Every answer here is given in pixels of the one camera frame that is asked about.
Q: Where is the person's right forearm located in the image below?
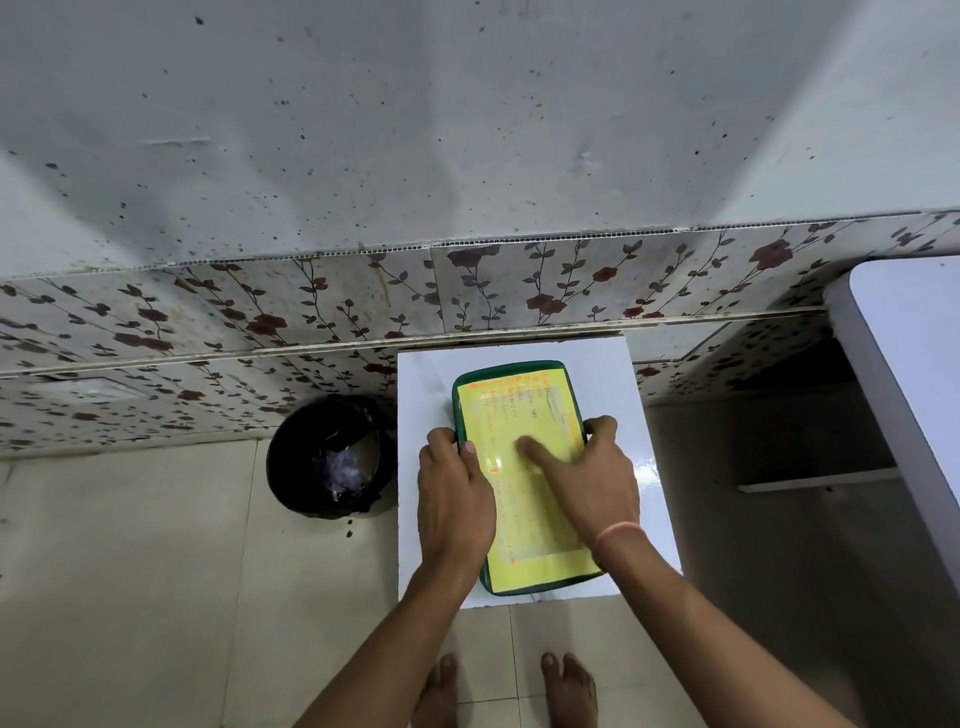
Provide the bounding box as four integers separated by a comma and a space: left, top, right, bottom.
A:
592, 528, 858, 728

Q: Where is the person's left hand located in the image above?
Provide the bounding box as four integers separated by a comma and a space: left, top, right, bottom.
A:
417, 427, 498, 577

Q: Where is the yellow printed paper sheet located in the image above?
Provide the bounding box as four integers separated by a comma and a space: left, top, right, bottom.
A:
456, 366, 602, 591

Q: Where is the person's left foot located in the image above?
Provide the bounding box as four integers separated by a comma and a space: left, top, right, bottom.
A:
411, 653, 459, 728

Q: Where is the crumpled clear plastic wrapper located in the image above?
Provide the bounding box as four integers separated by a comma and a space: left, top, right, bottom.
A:
316, 438, 378, 500

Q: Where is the large white table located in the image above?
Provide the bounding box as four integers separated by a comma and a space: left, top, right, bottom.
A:
824, 255, 960, 597

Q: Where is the person's foot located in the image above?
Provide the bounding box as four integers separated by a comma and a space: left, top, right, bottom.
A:
411, 653, 459, 728
540, 651, 600, 728

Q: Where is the pink thread wristband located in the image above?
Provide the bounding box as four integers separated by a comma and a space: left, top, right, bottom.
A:
592, 522, 647, 550

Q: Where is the person's right hand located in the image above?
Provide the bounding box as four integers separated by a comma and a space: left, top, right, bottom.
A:
516, 416, 643, 558

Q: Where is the white table crossbar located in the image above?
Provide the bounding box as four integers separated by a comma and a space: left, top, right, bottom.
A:
738, 466, 902, 495

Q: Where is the person's left forearm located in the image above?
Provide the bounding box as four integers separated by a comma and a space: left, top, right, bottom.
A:
294, 561, 481, 728

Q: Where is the small white square table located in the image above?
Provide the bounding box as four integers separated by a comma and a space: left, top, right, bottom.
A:
396, 335, 684, 611

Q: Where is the person's right foot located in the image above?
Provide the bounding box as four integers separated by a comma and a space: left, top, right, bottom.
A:
540, 651, 600, 728

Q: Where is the black round trash bin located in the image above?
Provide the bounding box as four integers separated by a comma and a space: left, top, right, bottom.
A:
265, 394, 399, 521

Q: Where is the green plastic tray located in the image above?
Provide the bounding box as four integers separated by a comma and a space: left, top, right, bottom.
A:
450, 360, 606, 598

